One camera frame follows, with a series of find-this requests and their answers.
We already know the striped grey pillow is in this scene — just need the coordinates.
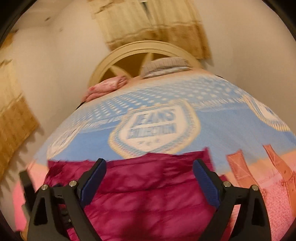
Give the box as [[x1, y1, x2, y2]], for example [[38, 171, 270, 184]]
[[139, 57, 192, 78]]

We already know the cream wooden headboard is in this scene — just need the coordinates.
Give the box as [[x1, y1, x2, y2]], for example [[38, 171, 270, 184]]
[[88, 40, 202, 87]]

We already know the magenta puffer jacket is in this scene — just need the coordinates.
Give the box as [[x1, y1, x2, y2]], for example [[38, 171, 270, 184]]
[[43, 148, 234, 241]]

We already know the beige curtain at left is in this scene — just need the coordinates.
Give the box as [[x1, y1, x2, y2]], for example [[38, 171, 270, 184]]
[[1, 60, 39, 177]]

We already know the beige curtain behind headboard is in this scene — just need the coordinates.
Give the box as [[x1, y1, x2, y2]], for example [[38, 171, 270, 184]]
[[88, 1, 211, 60]]

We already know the blue pink printed bedspread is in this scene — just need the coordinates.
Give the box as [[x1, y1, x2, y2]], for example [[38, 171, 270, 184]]
[[12, 69, 296, 241]]

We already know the pink folded blanket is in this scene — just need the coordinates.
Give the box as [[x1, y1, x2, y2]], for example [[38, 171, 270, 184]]
[[81, 76, 128, 102]]

